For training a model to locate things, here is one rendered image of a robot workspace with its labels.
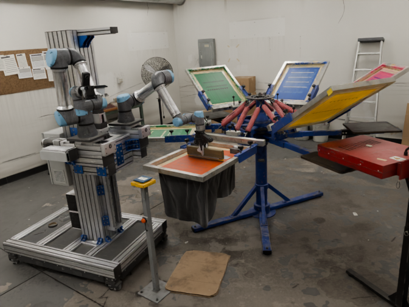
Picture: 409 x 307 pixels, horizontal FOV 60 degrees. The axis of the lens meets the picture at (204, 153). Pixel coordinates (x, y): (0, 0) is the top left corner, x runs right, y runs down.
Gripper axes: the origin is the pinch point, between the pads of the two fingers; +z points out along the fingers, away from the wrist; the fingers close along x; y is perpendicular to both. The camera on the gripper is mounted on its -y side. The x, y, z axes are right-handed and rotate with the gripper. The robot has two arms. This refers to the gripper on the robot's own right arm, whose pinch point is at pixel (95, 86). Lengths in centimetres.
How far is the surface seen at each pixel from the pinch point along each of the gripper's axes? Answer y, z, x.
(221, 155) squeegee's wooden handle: 64, 1, -94
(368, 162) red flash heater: 64, 104, -124
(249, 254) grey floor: 164, -5, -122
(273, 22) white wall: -82, -236, -477
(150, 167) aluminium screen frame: 65, -29, -46
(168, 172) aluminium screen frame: 67, -11, -50
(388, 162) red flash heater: 64, 114, -127
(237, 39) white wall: -63, -315, -460
